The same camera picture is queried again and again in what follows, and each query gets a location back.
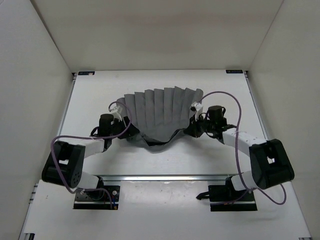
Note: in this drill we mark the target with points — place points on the aluminium table rail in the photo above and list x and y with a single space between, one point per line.
257 106
62 109

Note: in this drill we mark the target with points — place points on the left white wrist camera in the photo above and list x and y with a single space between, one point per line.
116 111

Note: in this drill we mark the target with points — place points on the front aluminium rail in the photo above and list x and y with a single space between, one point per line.
165 178

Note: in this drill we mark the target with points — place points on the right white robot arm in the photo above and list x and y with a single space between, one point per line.
269 162

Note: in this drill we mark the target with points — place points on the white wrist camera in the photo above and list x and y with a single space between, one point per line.
116 111
197 109

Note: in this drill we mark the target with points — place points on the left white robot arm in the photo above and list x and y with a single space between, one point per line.
64 165

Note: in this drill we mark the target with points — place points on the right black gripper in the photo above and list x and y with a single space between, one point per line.
192 129

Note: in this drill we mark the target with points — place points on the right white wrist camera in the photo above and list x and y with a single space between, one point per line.
197 109

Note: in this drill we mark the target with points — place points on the grey pleated skirt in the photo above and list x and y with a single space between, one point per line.
160 114

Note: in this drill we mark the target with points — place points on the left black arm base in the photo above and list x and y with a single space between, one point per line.
107 199

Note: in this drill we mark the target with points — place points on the left aluminium table rail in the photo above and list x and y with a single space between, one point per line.
62 109

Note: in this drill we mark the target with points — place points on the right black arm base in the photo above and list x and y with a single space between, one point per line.
224 198

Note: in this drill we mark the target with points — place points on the left blue corner sticker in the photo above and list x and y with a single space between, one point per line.
86 73

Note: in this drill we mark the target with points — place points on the right blue corner sticker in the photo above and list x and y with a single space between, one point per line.
234 71

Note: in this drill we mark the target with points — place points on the blue corner sticker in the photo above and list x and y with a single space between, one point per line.
86 73
234 71

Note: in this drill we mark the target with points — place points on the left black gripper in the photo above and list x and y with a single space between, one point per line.
131 132

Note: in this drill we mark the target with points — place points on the right aluminium table rail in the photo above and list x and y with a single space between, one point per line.
257 106

